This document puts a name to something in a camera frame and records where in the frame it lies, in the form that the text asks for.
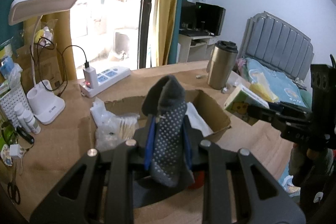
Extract white plug adapter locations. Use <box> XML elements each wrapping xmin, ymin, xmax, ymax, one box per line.
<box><xmin>9</xmin><ymin>144</ymin><xmax>27</xmax><ymax>160</ymax></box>

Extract black sliding door frame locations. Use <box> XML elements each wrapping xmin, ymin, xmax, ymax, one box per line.
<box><xmin>138</xmin><ymin>0</ymin><xmax>160</xmax><ymax>68</ymax></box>

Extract small red object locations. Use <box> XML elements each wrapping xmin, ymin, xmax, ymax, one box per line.
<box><xmin>188</xmin><ymin>170</ymin><xmax>206</xmax><ymax>189</ymax></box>

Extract white desk lamp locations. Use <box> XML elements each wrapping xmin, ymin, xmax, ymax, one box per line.
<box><xmin>8</xmin><ymin>0</ymin><xmax>80</xmax><ymax>125</ymax></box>

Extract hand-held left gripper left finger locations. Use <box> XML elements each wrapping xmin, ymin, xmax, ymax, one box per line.
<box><xmin>30</xmin><ymin>115</ymin><xmax>158</xmax><ymax>224</ymax></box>

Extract clear plastic bag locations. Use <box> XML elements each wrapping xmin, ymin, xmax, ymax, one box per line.
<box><xmin>90</xmin><ymin>97</ymin><xmax>118</xmax><ymax>127</ymax></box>

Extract dark cloth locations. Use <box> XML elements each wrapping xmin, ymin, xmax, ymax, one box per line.
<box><xmin>133</xmin><ymin>170</ymin><xmax>196</xmax><ymax>209</ymax></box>

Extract white computer desk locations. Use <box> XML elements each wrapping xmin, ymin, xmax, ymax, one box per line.
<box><xmin>178</xmin><ymin>28</ymin><xmax>221</xmax><ymax>63</ymax></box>

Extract black scissors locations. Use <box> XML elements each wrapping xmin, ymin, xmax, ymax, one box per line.
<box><xmin>7</xmin><ymin>158</ymin><xmax>21</xmax><ymax>205</ymax></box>

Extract brown paper bag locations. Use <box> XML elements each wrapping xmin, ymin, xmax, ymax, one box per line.
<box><xmin>16</xmin><ymin>19</ymin><xmax>67</xmax><ymax>92</ymax></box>

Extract black keyboard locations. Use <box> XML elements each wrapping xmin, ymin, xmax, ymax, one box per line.
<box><xmin>180</xmin><ymin>29</ymin><xmax>208</xmax><ymax>36</ymax></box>

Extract black flashlight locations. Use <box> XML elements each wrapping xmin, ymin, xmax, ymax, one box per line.
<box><xmin>16</xmin><ymin>126</ymin><xmax>34</xmax><ymax>144</ymax></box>

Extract white charger plug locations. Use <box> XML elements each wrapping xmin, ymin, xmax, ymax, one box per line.
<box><xmin>83</xmin><ymin>68</ymin><xmax>98</xmax><ymax>88</ymax></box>

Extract black computer monitor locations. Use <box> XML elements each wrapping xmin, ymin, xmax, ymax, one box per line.
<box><xmin>181</xmin><ymin>0</ymin><xmax>197</xmax><ymax>30</ymax></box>

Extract outdoor air conditioner unit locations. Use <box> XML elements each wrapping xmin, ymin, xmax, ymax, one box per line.
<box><xmin>113</xmin><ymin>30</ymin><xmax>132</xmax><ymax>54</ymax></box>

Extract white perforated basket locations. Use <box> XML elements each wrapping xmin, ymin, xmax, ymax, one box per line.
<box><xmin>0</xmin><ymin>80</ymin><xmax>33</xmax><ymax>127</ymax></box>

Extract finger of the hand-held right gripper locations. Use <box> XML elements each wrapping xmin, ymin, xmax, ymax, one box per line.
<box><xmin>269</xmin><ymin>103</ymin><xmax>311</xmax><ymax>123</ymax></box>
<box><xmin>248</xmin><ymin>106</ymin><xmax>289</xmax><ymax>135</ymax></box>

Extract black charging cable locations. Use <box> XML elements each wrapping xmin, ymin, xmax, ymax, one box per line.
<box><xmin>30</xmin><ymin>36</ymin><xmax>91</xmax><ymax>97</ymax></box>

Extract grey dotted sock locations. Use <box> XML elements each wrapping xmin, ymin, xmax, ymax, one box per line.
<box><xmin>142</xmin><ymin>76</ymin><xmax>196</xmax><ymax>187</ymax></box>

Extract large white waffle towel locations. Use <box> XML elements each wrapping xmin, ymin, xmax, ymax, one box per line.
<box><xmin>185</xmin><ymin>102</ymin><xmax>214</xmax><ymax>136</ymax></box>

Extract pastel plush charm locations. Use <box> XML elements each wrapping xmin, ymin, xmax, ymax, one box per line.
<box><xmin>35</xmin><ymin>26</ymin><xmax>54</xmax><ymax>43</ymax></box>

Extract small white bottle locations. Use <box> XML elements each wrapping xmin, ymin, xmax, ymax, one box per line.
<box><xmin>24</xmin><ymin>111</ymin><xmax>42</xmax><ymax>134</ymax></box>
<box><xmin>14</xmin><ymin>104</ymin><xmax>28</xmax><ymax>132</ymax></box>

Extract white power strip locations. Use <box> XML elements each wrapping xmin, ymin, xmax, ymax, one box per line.
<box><xmin>80</xmin><ymin>66</ymin><xmax>131</xmax><ymax>98</ymax></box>

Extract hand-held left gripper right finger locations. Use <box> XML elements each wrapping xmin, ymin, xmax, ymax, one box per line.
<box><xmin>182</xmin><ymin>115</ymin><xmax>306</xmax><ymax>224</ymax></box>

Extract steel tumbler with black lid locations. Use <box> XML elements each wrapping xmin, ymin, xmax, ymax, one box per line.
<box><xmin>207</xmin><ymin>40</ymin><xmax>239</xmax><ymax>90</ymax></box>

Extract brown cardboard box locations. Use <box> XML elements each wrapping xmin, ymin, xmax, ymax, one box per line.
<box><xmin>80</xmin><ymin>89</ymin><xmax>232</xmax><ymax>151</ymax></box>

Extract grey padded headboard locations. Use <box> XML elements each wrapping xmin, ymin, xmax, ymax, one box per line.
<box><xmin>244</xmin><ymin>11</ymin><xmax>314</xmax><ymax>83</ymax></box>

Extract pink cloth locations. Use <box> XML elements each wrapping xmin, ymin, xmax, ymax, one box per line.
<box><xmin>236</xmin><ymin>57</ymin><xmax>248</xmax><ymax>75</ymax></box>

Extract yellow cloth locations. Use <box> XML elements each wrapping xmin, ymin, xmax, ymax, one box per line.
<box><xmin>248</xmin><ymin>73</ymin><xmax>279</xmax><ymax>103</ymax></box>

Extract blue packet in plastic bag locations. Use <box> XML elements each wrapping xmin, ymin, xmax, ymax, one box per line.
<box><xmin>0</xmin><ymin>56</ymin><xmax>23</xmax><ymax>83</ymax></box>

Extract blue printed blanket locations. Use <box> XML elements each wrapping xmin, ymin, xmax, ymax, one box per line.
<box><xmin>238</xmin><ymin>57</ymin><xmax>313</xmax><ymax>109</ymax></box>

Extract clear bag of cotton swabs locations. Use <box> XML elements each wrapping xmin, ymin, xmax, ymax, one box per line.
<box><xmin>94</xmin><ymin>112</ymin><xmax>141</xmax><ymax>151</ymax></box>

